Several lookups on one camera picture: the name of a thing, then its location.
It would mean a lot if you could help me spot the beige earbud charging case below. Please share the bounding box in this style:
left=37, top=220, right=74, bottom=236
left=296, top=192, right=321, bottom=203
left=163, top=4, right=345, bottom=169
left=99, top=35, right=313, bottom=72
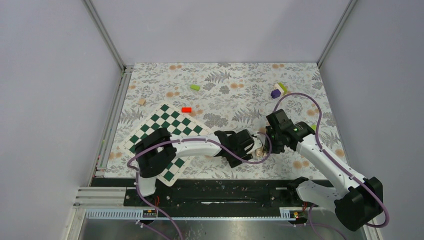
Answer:
left=255, top=148, right=267, bottom=158

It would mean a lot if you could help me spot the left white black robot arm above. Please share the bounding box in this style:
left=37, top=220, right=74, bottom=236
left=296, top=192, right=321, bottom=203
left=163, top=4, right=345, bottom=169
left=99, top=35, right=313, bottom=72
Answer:
left=130, top=127, right=271, bottom=206

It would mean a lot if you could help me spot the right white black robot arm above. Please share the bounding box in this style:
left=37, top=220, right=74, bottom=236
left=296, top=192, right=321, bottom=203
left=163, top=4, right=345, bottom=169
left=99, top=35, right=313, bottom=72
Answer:
left=263, top=109, right=384, bottom=231

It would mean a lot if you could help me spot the floral patterned table mat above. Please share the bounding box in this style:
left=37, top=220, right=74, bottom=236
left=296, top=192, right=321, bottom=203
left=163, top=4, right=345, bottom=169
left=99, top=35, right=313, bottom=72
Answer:
left=105, top=63, right=346, bottom=178

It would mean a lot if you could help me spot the purple block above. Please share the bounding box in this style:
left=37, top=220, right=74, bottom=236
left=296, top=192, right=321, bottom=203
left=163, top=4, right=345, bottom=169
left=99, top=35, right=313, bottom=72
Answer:
left=270, top=89, right=282, bottom=99

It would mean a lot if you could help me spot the lime green block far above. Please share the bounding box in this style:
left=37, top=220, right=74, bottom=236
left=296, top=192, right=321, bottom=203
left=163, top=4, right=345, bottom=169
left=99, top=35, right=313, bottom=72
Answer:
left=277, top=82, right=288, bottom=94

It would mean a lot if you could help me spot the red block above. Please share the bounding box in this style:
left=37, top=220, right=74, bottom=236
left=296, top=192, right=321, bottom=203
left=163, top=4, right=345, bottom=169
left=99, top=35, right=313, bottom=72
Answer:
left=181, top=107, right=192, bottom=113

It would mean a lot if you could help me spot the white cream block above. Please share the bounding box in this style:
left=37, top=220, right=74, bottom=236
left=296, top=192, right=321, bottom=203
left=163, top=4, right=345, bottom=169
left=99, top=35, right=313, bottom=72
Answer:
left=274, top=83, right=283, bottom=92

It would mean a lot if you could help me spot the lime green block left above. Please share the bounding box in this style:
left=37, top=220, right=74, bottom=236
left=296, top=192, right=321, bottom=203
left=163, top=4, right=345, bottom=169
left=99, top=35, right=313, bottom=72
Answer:
left=190, top=84, right=201, bottom=91

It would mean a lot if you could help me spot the green white chessboard mat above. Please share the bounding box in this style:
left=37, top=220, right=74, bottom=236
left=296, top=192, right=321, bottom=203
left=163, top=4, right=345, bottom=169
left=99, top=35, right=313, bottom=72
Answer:
left=120, top=103, right=213, bottom=187

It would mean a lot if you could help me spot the tan wooden block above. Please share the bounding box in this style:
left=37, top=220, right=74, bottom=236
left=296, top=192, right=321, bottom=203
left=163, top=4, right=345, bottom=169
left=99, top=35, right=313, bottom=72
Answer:
left=138, top=98, right=146, bottom=106

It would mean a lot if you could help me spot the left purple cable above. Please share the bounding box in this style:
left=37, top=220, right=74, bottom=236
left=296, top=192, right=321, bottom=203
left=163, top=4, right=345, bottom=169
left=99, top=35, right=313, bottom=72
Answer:
left=126, top=132, right=273, bottom=240

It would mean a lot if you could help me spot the purple cable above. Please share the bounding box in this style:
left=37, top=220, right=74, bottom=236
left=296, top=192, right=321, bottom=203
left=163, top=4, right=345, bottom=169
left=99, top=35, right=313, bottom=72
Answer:
left=272, top=92, right=390, bottom=240
left=126, top=132, right=273, bottom=240

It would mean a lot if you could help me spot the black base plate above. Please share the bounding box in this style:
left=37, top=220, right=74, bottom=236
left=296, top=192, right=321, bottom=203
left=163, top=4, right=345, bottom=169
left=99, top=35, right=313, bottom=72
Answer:
left=90, top=178, right=354, bottom=219

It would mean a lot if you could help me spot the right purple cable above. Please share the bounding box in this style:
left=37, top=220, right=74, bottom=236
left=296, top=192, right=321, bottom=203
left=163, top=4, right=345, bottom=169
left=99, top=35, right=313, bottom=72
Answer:
left=272, top=92, right=390, bottom=240

